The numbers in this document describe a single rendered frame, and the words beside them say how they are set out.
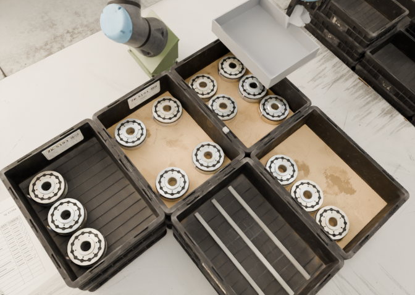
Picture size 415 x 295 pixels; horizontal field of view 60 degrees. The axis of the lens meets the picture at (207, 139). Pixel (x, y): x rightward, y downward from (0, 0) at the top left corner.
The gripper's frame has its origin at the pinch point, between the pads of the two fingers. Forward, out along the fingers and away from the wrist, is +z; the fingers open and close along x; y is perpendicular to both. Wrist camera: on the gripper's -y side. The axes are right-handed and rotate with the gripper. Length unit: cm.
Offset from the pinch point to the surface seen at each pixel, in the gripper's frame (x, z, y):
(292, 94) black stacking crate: -0.9, 18.9, 14.6
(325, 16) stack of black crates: 89, 36, -19
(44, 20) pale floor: 0, 113, -158
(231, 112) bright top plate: -17.8, 28.4, 5.1
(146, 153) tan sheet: -47, 40, -3
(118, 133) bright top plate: -50, 38, -13
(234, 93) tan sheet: -9.6, 29.0, -1.2
